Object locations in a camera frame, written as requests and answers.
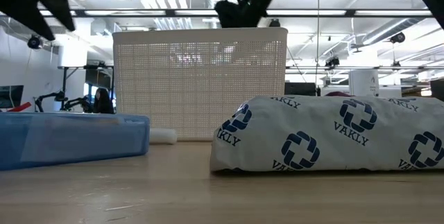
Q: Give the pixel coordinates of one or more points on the black background robot arm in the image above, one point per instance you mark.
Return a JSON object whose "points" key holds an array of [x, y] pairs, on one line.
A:
{"points": [[59, 96], [81, 102]]}

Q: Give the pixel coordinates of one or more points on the white perforated plastic basket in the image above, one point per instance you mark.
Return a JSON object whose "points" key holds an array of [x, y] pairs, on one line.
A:
{"points": [[194, 85]]}

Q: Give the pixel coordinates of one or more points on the white box lamp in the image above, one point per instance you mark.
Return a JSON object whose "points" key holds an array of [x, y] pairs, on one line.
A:
{"points": [[73, 54]]}

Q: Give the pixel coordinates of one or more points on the black metal stand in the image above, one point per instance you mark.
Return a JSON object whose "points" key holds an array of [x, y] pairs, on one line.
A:
{"points": [[64, 78]]}

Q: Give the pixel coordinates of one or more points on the dark computer monitor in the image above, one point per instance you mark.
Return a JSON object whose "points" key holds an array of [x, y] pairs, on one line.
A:
{"points": [[10, 96]]}

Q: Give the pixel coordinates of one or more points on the red flat object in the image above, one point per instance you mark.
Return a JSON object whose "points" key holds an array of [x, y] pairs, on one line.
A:
{"points": [[21, 107]]}

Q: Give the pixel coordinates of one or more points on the white cylindrical device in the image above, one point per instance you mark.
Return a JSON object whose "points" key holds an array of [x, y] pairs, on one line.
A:
{"points": [[363, 82]]}

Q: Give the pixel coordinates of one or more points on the person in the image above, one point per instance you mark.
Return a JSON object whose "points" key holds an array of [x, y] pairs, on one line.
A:
{"points": [[103, 102]]}

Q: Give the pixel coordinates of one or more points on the maroon object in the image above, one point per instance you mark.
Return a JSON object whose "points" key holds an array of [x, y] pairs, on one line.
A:
{"points": [[339, 94]]}

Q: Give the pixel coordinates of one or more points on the blue first aid kit case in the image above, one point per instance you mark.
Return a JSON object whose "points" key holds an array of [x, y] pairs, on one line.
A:
{"points": [[69, 140]]}

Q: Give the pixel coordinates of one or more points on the black screen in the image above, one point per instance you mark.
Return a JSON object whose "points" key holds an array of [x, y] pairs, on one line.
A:
{"points": [[300, 89]]}

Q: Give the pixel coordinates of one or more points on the white gauze roll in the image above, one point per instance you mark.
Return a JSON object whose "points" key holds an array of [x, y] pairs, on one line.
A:
{"points": [[163, 136]]}

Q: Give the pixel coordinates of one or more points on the white Vakly printed pouch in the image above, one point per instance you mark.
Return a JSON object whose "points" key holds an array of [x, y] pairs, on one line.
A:
{"points": [[326, 147]]}

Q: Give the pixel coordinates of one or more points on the black round ceiling camera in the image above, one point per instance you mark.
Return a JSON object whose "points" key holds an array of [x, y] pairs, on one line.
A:
{"points": [[34, 42], [398, 37]]}

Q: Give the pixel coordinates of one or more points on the horizontal frame beam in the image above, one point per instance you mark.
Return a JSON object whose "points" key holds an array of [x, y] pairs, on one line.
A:
{"points": [[170, 12]]}

